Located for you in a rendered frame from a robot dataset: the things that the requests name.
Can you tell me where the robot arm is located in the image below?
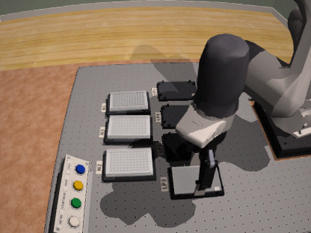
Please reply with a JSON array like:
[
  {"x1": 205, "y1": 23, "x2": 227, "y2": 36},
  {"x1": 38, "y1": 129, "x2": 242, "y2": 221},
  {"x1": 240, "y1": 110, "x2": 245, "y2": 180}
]
[{"x1": 175, "y1": 0, "x2": 311, "y2": 148}]

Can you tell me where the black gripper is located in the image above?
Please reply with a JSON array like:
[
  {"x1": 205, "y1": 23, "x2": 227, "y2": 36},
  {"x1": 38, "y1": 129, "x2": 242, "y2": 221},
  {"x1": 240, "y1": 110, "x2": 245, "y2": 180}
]
[{"x1": 189, "y1": 131, "x2": 227, "y2": 196}]

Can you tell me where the white button panel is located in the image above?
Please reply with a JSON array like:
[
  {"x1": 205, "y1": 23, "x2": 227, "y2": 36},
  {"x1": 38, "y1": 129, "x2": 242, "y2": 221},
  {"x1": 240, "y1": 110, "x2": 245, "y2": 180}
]
[{"x1": 50, "y1": 155, "x2": 93, "y2": 233}]

